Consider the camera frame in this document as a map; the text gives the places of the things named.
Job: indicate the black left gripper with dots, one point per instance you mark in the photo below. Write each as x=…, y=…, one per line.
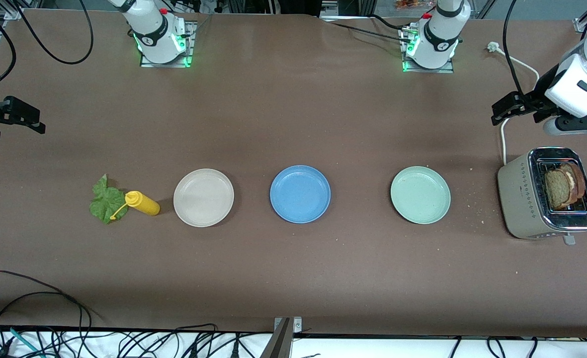
x=541, y=97

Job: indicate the brown bread slice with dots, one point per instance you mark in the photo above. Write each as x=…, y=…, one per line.
x=555, y=189
x=579, y=181

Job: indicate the green lettuce leaf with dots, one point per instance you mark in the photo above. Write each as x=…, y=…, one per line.
x=105, y=201

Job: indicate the yellow squeeze bottle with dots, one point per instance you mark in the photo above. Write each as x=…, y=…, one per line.
x=146, y=204

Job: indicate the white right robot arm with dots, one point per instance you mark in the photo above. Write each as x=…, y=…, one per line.
x=154, y=35

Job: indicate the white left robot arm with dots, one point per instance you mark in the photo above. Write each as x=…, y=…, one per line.
x=440, y=44

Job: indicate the pale green round plate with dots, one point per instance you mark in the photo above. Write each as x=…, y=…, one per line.
x=420, y=195

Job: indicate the beige round plate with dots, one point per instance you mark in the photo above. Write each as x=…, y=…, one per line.
x=204, y=198

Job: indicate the blue round plate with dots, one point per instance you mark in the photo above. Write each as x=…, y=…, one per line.
x=300, y=194

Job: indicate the beige metal toaster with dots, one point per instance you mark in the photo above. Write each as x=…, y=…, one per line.
x=519, y=199

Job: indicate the orange snack packet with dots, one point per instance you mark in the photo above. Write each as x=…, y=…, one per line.
x=412, y=5

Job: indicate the dark clothed person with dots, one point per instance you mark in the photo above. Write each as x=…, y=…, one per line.
x=298, y=6

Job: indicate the metal table bracket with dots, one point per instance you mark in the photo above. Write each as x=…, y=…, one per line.
x=286, y=328

